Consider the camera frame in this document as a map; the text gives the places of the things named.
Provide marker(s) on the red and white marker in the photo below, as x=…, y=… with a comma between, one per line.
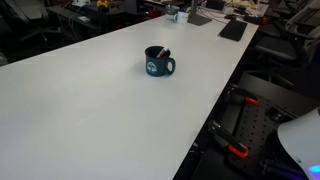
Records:
x=163, y=52

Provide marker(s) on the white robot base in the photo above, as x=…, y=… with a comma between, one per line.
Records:
x=301, y=140

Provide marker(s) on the dark teal ceramic mug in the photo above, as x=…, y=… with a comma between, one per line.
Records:
x=155, y=65

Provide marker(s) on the white mug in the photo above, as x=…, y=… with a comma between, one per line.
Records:
x=182, y=17

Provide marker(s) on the red object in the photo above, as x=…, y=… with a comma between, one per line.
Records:
x=153, y=13

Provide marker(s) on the grey monitor stand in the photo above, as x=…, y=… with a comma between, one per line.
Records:
x=197, y=17

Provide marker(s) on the black orange-tipped clamp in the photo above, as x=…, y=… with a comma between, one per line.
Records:
x=228, y=140
x=242, y=95

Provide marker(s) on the black keyboard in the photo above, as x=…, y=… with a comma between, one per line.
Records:
x=233, y=30

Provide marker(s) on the black computer mouse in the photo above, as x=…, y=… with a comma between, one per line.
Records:
x=229, y=16

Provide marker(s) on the yellow toy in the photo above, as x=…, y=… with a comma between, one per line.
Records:
x=102, y=4

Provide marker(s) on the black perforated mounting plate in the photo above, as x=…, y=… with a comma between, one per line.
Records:
x=256, y=131

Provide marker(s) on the black box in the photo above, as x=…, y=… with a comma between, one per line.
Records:
x=253, y=19

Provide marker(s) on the black mounting knob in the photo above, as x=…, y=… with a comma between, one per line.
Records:
x=276, y=115

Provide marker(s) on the grey mesh office chair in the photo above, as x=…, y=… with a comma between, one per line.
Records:
x=290, y=38

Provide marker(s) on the dark office chair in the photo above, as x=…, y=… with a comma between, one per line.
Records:
x=30, y=15

